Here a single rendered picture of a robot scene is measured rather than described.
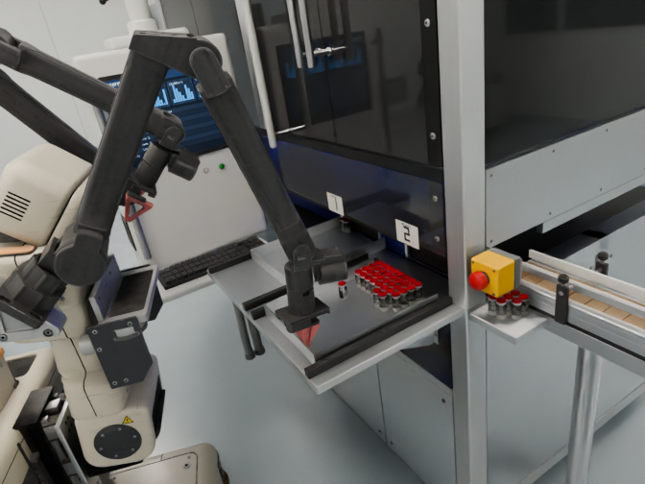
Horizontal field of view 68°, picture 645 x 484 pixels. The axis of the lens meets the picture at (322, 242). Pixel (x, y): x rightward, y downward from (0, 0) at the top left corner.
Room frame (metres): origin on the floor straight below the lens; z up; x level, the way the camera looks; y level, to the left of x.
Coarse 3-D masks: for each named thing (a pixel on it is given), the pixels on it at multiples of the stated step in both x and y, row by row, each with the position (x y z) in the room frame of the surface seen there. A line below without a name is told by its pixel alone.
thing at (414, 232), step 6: (396, 222) 1.12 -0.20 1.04; (402, 222) 1.10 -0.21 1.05; (396, 228) 1.12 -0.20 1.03; (402, 228) 1.10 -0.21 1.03; (414, 228) 1.06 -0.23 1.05; (396, 234) 1.12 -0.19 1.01; (402, 234) 1.10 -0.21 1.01; (414, 234) 1.06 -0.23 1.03; (402, 240) 1.10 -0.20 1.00; (414, 240) 1.06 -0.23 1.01; (414, 246) 1.06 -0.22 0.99
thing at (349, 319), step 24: (360, 264) 1.16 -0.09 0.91; (336, 288) 1.11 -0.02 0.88; (360, 288) 1.09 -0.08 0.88; (336, 312) 0.99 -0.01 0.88; (360, 312) 0.98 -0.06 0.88; (384, 312) 0.96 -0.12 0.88; (408, 312) 0.91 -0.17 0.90; (288, 336) 0.92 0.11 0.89; (336, 336) 0.90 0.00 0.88; (360, 336) 0.85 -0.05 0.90; (312, 360) 0.81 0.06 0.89
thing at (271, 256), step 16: (320, 224) 1.50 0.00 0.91; (336, 224) 1.53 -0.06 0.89; (320, 240) 1.44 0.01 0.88; (336, 240) 1.42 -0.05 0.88; (352, 240) 1.40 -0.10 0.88; (368, 240) 1.38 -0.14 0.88; (384, 240) 1.31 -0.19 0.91; (256, 256) 1.34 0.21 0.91; (272, 256) 1.37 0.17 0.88; (272, 272) 1.24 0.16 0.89
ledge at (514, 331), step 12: (480, 312) 0.90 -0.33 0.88; (480, 324) 0.88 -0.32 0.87; (492, 324) 0.85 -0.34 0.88; (504, 324) 0.85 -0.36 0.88; (516, 324) 0.84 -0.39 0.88; (528, 324) 0.83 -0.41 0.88; (540, 324) 0.83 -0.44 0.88; (504, 336) 0.82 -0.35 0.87; (516, 336) 0.80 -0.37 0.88; (528, 336) 0.81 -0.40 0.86
